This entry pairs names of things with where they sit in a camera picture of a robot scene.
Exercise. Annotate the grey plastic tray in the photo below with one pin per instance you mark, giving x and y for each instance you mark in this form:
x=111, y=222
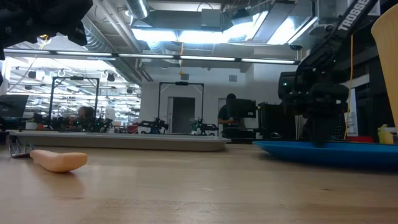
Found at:
x=124, y=143

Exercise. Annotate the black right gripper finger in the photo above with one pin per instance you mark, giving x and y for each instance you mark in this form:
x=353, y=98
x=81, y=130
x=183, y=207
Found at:
x=320, y=132

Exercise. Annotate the overhead light bar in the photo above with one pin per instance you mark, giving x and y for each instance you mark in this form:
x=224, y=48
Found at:
x=149, y=56

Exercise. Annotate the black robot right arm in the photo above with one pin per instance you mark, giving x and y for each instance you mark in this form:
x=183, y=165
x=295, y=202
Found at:
x=351, y=15

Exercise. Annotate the yellow plastic cup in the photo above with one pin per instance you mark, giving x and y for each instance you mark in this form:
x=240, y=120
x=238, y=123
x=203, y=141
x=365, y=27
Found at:
x=388, y=62

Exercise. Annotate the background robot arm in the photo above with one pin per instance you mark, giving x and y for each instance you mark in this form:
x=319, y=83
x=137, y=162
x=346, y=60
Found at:
x=202, y=127
x=155, y=124

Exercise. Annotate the black monitor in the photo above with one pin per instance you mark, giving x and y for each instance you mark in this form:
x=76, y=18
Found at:
x=14, y=105
x=247, y=109

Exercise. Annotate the person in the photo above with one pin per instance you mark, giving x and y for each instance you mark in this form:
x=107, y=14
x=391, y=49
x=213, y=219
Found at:
x=224, y=116
x=86, y=116

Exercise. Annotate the black background station frame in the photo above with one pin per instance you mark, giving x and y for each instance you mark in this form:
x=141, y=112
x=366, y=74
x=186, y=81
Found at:
x=182, y=83
x=74, y=78

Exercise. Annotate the white sign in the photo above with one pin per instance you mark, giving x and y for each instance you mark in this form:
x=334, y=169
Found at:
x=353, y=118

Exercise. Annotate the blue plastic plate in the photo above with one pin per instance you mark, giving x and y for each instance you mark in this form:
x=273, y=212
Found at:
x=326, y=154

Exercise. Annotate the yellow bottle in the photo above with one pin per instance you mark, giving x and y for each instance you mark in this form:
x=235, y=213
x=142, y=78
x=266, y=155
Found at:
x=385, y=135

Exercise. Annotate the black cabinet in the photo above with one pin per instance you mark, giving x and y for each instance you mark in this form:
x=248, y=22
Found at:
x=275, y=121

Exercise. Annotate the silver ventilation duct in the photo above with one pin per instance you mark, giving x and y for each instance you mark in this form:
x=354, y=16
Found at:
x=138, y=7

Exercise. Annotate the red box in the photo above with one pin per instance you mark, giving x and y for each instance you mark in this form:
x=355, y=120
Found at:
x=360, y=139

